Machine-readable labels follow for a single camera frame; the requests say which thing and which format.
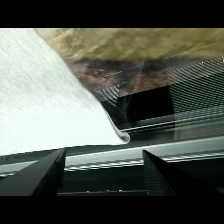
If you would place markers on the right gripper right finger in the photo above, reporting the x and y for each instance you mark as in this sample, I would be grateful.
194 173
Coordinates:
173 180

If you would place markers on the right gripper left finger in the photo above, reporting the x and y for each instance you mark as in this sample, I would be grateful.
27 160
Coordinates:
36 180

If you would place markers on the white garment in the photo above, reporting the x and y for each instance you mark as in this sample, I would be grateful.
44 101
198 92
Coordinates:
43 100

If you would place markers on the silver frame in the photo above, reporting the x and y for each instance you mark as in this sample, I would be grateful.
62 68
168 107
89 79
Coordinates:
133 156

